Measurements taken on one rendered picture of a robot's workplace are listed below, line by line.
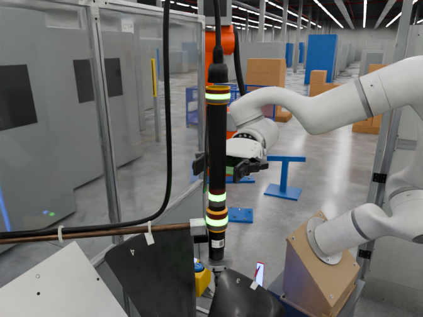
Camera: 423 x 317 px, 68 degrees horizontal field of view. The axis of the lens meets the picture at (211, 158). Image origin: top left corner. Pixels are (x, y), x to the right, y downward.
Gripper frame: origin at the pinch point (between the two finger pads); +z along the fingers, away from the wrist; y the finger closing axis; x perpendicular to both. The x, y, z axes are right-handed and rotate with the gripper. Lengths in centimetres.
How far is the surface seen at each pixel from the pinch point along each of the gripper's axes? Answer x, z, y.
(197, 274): -58, -33, 23
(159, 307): -34.0, 5.5, 11.9
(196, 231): -12.1, 3.9, 2.7
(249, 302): -46.1, -16.9, -2.4
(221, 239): -14.4, 1.1, -1.6
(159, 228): -11.3, 7.2, 9.0
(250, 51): 7, -1021, 355
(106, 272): -74, -33, 71
